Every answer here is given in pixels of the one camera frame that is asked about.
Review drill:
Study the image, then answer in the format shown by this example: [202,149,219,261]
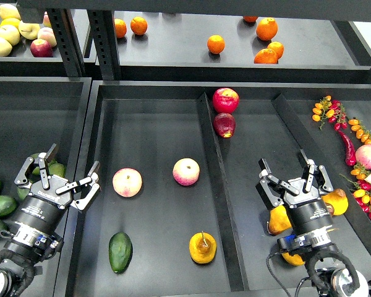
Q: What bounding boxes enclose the orange front right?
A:
[254,48,278,64]

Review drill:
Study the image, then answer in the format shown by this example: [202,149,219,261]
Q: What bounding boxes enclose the black perforated shelf post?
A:
[87,10,121,80]

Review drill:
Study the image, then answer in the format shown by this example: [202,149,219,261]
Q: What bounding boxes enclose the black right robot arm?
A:
[256,151,371,296]

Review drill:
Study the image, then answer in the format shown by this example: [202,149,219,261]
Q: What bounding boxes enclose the cherry tomato bunch top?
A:
[312,95,348,131]

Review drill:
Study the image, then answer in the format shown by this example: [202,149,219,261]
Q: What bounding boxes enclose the pale yellow apple right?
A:
[18,20,40,40]

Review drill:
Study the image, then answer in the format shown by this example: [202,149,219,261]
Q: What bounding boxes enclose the pink apple centre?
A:
[173,158,200,186]

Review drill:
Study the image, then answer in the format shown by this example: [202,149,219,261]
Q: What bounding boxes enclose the cherry tomato bunch bottom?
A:
[341,162,371,220]

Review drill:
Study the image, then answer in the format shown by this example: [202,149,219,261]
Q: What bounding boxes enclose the pink apple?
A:
[173,158,200,186]
[112,168,142,197]

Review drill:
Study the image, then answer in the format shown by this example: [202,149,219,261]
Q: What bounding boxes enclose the green avocado beside tray edge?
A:
[48,163,66,178]

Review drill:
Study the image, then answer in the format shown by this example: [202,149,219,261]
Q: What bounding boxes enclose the orange cherry tomato vine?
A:
[348,118,371,145]

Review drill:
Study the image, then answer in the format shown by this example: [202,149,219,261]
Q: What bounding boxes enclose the red chili pepper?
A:
[338,131,357,166]

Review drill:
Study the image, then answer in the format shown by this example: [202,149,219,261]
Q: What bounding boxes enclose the pale yellow apple middle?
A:
[0,25,20,46]

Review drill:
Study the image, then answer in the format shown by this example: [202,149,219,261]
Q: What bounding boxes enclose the pink apple left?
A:
[112,168,142,197]

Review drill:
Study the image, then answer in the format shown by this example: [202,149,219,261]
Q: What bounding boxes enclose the dark green avocado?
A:
[108,231,132,273]

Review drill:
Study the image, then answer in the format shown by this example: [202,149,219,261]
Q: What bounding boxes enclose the black tray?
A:
[53,81,371,296]
[0,76,93,297]

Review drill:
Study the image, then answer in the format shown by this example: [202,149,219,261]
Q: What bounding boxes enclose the black middle tray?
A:
[53,81,371,296]

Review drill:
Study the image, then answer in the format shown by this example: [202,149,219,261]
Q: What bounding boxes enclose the pink apple right tray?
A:
[356,144,371,170]

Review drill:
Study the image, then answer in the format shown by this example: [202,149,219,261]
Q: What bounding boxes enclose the bright red apple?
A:
[212,88,240,114]

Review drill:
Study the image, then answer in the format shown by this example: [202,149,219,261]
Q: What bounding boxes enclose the cherry tomato bunch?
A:
[312,95,348,131]
[341,162,371,220]

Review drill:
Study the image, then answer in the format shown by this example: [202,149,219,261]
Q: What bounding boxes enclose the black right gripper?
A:
[255,149,333,236]

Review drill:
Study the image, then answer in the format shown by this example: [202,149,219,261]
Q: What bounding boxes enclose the green avocado centre hidden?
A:
[17,187,30,201]

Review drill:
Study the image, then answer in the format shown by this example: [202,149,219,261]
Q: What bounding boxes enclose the black perforated post left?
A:
[46,8,86,77]

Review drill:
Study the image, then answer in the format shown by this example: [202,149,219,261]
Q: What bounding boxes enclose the dark red apple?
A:
[213,113,236,139]

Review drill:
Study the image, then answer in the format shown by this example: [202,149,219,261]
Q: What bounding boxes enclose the orange right small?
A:
[267,41,284,59]

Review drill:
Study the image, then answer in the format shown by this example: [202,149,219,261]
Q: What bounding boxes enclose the pale peach on shelf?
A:
[38,27,57,48]

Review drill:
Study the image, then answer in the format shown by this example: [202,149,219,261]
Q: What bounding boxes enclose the green avocado top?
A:
[30,153,58,175]

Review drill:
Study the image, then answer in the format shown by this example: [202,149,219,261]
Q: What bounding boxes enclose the black left tray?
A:
[0,76,93,297]

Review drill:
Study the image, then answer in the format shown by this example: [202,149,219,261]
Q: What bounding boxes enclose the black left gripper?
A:
[12,143,101,236]

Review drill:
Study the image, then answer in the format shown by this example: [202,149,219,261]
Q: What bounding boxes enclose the red apple on shelf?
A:
[30,38,53,58]

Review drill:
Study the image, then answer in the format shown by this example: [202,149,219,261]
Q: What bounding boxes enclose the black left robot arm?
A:
[0,144,100,296]

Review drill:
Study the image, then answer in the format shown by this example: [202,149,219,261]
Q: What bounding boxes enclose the black upper shelf right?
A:
[113,11,371,84]

